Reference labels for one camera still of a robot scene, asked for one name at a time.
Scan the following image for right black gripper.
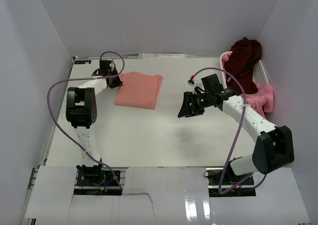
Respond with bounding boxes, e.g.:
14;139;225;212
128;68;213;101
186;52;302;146
177;91;212;118

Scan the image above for salmon pink t shirt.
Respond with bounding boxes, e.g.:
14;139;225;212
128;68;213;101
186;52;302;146
114;72;163;109

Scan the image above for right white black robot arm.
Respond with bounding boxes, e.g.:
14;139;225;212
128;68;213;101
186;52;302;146
178;88;295;185

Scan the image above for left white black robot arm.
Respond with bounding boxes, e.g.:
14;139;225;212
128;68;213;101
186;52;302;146
66;68;122;186

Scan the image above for black label sticker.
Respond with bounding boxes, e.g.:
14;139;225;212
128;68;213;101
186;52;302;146
74;60;91;65

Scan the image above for papers behind table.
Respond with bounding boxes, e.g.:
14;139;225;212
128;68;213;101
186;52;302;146
139;53;187;59

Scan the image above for pink shirt in basket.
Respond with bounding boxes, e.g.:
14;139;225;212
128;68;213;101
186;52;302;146
246;82;274;118

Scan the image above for dark red shirt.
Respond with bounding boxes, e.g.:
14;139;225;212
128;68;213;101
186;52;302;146
224;37;262;94

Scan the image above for white plastic laundry basket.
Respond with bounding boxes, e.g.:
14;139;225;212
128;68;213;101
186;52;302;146
220;51;269;92

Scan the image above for white paper sheets front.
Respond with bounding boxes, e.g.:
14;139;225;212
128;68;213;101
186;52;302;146
25;166;310;225

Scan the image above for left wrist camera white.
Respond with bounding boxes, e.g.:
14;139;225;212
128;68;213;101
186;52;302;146
107;58;116;71

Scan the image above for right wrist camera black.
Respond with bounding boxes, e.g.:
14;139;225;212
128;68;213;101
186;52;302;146
201;74;224;92

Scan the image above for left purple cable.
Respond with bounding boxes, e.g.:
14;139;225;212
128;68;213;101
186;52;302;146
47;51;125;190

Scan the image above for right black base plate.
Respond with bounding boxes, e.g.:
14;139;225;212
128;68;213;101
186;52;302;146
203;168;256;198

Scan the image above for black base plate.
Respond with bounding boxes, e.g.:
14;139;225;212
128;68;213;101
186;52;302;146
74;170;124;196
203;168;256;198

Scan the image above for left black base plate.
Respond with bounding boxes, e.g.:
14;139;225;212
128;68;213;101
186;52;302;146
74;170;124;196

